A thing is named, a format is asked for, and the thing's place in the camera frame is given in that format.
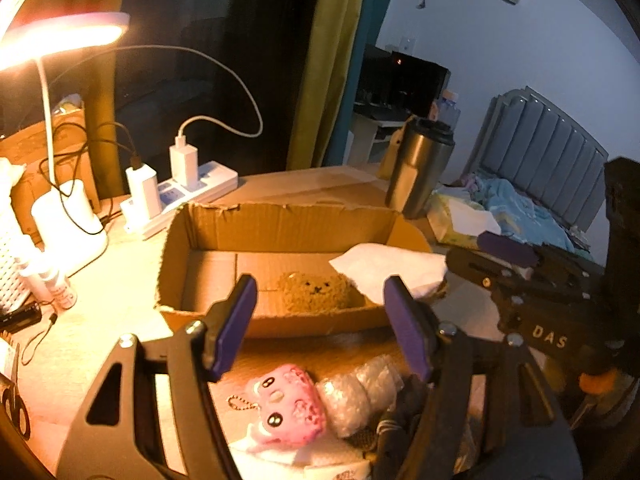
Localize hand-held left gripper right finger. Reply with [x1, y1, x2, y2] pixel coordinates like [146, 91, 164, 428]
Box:
[382, 275, 583, 480]

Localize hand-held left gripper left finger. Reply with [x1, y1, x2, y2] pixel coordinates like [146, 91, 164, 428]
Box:
[55, 274, 259, 480]

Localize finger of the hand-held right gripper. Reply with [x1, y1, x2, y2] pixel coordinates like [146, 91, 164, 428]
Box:
[476, 231, 608, 281]
[445, 246, 601, 311]

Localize cardboard box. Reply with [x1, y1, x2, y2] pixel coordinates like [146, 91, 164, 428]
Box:
[154, 201, 436, 341]

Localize white paper tissue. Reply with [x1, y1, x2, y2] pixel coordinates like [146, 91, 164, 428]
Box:
[329, 242, 448, 303]

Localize bubble wrap roll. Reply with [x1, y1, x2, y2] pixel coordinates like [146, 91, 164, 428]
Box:
[315, 357, 406, 438]

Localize pink plush keychain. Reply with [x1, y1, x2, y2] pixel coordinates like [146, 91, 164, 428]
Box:
[227, 362, 328, 456]

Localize light blue blanket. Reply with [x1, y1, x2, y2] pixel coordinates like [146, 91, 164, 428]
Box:
[450, 172, 596, 261]

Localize yellow tissue pack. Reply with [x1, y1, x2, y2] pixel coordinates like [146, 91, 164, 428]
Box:
[427, 190, 501, 248]

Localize brown plush bear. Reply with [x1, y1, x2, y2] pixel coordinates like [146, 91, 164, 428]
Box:
[276, 271, 366, 316]

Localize grey padded headboard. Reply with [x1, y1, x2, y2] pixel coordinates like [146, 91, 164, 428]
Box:
[462, 87, 611, 233]

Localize steel tumbler with black lid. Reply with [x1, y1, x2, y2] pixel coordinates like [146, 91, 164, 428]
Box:
[384, 117, 457, 220]

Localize white power strip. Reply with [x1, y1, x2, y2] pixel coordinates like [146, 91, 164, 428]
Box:
[120, 160, 240, 241]

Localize white paper towel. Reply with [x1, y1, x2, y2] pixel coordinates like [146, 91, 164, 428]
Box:
[227, 430, 373, 480]

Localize white cabinet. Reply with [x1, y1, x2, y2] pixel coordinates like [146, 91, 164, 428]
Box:
[350, 110, 406, 166]

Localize small white tube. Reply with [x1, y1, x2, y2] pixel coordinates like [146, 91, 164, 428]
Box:
[20, 257, 53, 303]
[45, 267, 79, 311]

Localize white desk lamp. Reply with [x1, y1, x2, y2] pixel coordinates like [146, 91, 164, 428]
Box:
[0, 10, 131, 267]

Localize black television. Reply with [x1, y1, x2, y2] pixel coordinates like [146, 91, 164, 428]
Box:
[357, 45, 451, 121]

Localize white perforated basket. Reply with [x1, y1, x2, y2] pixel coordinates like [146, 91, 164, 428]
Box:
[0, 200, 38, 316]

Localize black scissors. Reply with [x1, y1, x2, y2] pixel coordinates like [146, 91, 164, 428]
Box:
[0, 372, 33, 441]

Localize yellow curtain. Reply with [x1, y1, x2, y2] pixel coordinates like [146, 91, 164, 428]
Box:
[285, 0, 373, 171]
[65, 0, 131, 201]

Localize teal curtain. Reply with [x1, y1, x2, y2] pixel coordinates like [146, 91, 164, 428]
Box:
[320, 0, 403, 166]

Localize brown cardboard carton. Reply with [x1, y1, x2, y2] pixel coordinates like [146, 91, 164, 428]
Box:
[0, 105, 101, 241]

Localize white charger with black cable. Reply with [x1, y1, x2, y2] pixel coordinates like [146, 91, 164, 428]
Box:
[125, 162, 163, 221]

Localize white charging cable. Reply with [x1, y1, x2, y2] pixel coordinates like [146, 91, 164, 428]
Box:
[50, 45, 264, 148]

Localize black charging cable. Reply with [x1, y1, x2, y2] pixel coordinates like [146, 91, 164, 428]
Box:
[50, 122, 143, 236]

